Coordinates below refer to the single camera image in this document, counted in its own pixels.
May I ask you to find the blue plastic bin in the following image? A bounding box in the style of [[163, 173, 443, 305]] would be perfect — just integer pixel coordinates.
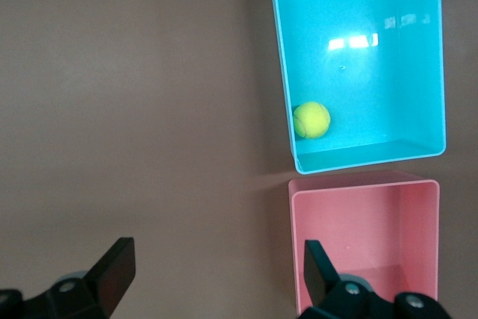
[[271, 0, 447, 175]]

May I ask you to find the pink plastic bin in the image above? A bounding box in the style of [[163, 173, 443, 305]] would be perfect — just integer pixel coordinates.
[[288, 170, 441, 316]]

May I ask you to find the yellow-green tennis ball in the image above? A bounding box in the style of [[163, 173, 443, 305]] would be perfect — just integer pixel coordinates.
[[292, 101, 332, 139]]

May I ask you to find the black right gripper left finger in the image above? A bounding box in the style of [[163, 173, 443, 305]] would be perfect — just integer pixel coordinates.
[[0, 237, 136, 319]]

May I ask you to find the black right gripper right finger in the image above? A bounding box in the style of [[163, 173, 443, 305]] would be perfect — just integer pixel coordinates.
[[298, 239, 453, 319]]

